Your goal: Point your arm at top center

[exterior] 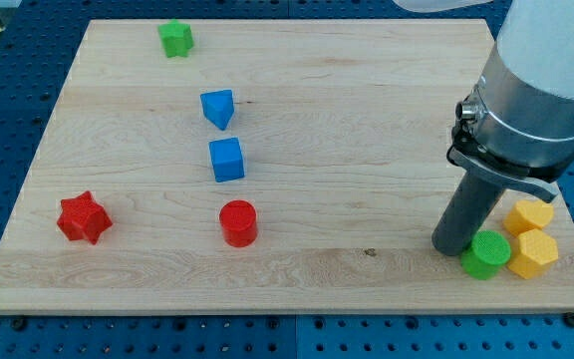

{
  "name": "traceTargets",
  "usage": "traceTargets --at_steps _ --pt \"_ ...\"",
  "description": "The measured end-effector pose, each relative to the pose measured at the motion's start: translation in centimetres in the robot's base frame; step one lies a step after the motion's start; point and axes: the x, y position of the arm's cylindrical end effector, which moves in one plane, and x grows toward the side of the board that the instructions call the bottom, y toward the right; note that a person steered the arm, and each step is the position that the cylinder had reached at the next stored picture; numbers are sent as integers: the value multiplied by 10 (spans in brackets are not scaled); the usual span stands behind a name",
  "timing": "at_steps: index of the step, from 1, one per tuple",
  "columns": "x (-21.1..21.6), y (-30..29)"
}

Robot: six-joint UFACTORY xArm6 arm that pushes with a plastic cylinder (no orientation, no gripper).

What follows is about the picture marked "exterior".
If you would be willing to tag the blue cube block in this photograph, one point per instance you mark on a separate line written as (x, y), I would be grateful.
(226, 159)

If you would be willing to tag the red star block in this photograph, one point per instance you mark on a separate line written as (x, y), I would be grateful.
(82, 218)

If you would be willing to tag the green cylinder block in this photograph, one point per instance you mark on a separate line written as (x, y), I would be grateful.
(488, 252)

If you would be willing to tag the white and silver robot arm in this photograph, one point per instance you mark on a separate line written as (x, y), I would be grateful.
(515, 130)

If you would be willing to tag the yellow heart block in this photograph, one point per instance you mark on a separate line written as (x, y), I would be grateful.
(526, 215)

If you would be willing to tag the yellow hexagon block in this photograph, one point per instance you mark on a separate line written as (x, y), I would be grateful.
(533, 253)

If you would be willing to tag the green star block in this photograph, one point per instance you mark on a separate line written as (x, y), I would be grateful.
(176, 38)

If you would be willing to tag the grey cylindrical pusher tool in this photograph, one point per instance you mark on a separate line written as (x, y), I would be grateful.
(467, 210)

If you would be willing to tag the wooden board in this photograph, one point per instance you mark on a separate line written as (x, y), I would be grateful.
(343, 127)

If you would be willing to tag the blue triangle block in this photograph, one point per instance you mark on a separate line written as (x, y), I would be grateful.
(218, 107)

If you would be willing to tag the red cylinder block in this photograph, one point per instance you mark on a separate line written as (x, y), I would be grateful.
(238, 223)

